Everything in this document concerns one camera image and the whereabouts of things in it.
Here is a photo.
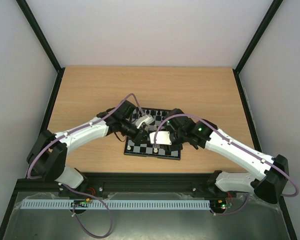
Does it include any black white chess board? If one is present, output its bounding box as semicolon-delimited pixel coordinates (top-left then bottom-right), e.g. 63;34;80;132
123;107;181;161

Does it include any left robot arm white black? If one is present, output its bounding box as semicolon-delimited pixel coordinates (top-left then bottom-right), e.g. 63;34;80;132
26;100;154;189

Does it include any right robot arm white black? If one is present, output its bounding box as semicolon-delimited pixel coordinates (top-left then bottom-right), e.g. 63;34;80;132
165;108;289;204

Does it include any transparent plastic sheet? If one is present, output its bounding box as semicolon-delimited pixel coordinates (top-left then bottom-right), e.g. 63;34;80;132
2;192;290;240

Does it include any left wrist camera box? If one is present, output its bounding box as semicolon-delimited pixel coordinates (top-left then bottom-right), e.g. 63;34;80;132
134;114;154;129

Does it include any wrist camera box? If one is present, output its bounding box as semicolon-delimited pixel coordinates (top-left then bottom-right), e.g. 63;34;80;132
149;131;172;145
134;114;154;129

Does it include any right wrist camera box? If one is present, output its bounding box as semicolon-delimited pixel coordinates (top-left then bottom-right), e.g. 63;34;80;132
149;131;172;145

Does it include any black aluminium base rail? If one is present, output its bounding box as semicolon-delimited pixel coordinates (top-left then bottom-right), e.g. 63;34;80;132
14;172;281;198

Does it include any grey slotted cable duct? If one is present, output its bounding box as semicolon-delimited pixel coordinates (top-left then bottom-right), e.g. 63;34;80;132
20;199;211;211

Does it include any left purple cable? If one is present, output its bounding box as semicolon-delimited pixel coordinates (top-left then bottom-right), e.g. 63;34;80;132
26;93;146;238

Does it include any right black frame post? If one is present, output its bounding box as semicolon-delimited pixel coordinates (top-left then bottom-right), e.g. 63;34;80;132
234;0;285;75

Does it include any black frame post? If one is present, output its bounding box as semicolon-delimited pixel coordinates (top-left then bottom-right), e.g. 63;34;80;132
234;0;285;75
16;0;65;73

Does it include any left black frame post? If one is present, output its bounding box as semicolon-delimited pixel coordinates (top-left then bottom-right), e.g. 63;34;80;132
16;0;65;73

